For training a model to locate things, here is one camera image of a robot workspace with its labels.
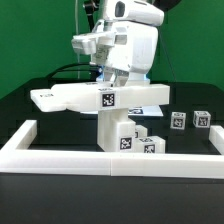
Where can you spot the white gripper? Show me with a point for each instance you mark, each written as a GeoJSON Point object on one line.
{"type": "Point", "coordinates": [127, 46]}

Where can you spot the white chair seat part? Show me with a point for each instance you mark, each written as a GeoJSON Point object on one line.
{"type": "Point", "coordinates": [116, 132]}

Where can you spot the white chair back part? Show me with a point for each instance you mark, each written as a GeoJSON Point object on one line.
{"type": "Point", "coordinates": [83, 97]}

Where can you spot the small tagged white cube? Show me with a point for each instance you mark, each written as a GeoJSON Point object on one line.
{"type": "Point", "coordinates": [201, 119]}
{"type": "Point", "coordinates": [178, 120]}

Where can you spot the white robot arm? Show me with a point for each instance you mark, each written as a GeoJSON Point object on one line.
{"type": "Point", "coordinates": [117, 77]}

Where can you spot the white sheet with tags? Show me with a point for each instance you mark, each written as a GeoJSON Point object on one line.
{"type": "Point", "coordinates": [153, 111]}

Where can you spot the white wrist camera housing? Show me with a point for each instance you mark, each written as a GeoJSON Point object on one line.
{"type": "Point", "coordinates": [132, 10]}

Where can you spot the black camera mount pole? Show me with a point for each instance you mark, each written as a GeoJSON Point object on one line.
{"type": "Point", "coordinates": [90, 7]}

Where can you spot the white U-shaped border frame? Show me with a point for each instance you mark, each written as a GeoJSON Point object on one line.
{"type": "Point", "coordinates": [17, 157]}

